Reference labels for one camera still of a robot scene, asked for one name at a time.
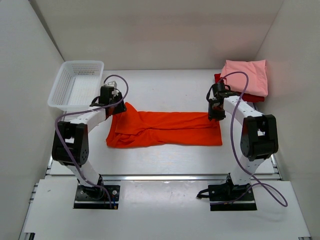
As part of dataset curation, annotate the white plastic mesh basket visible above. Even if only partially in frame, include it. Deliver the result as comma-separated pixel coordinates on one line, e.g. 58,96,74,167
47,60,104,112

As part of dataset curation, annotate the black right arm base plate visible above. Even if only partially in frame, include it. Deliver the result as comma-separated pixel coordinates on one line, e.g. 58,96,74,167
196,183,257,212

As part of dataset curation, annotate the pink folded t shirt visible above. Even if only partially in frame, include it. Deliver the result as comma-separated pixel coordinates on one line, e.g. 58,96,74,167
219,59,269,97

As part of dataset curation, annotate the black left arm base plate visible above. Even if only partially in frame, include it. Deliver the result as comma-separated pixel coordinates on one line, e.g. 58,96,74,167
73,184,121,210

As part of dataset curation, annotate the red folded t shirt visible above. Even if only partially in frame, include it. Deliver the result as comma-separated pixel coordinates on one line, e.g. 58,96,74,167
214,73,265,103

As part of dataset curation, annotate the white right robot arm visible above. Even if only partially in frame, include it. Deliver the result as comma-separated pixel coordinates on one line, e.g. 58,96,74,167
206,82,279,200

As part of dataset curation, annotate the aluminium table rail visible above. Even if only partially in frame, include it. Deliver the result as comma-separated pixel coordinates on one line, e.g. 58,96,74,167
45,173,281,181

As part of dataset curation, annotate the orange t shirt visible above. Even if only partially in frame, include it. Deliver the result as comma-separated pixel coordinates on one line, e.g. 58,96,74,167
106,102,223,149

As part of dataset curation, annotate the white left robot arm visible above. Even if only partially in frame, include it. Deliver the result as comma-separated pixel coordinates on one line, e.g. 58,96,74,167
51,81,127,199

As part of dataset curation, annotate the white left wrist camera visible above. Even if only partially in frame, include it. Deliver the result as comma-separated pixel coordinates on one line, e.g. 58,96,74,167
103,80,117,89

